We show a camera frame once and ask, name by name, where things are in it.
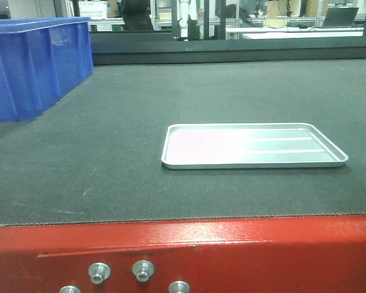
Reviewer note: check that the silver tray on conveyor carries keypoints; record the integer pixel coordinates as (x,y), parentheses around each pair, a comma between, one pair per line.
(249,145)

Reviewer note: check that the dark green conveyor belt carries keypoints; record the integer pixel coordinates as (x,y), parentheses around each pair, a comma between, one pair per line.
(96,155)

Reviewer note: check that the blue bin on conveyor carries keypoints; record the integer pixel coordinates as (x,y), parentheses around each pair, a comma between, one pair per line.
(41,60)

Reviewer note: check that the silver bolt middle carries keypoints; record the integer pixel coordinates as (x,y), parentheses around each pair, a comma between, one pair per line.
(143,270)

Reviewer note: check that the silver bolt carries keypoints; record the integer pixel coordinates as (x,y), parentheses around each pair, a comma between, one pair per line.
(179,286)
(70,289)
(143,270)
(99,272)

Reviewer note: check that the silver bolt lower right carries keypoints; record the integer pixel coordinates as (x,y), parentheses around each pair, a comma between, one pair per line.
(179,286)

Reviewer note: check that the silver bolt lower left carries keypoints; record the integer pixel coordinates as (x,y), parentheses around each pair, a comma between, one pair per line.
(70,289)

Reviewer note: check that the black laptop on desk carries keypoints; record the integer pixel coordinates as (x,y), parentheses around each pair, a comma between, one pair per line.
(339,17)

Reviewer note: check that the red conveyor frame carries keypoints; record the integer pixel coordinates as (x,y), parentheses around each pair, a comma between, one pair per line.
(292,254)

